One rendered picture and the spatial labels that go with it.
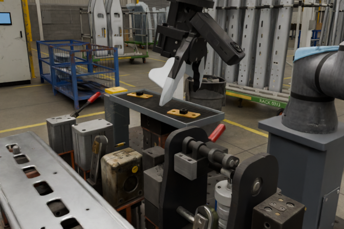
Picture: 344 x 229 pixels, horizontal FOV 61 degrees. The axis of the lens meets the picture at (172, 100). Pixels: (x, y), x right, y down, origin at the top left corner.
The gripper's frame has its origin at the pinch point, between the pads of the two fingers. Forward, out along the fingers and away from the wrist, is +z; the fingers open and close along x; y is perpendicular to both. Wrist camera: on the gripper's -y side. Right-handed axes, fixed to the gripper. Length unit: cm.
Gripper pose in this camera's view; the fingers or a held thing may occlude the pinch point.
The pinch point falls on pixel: (182, 100)
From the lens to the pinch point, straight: 60.5
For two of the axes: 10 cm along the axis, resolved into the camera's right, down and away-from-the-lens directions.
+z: -2.0, 9.2, 3.4
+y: -8.5, -3.4, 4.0
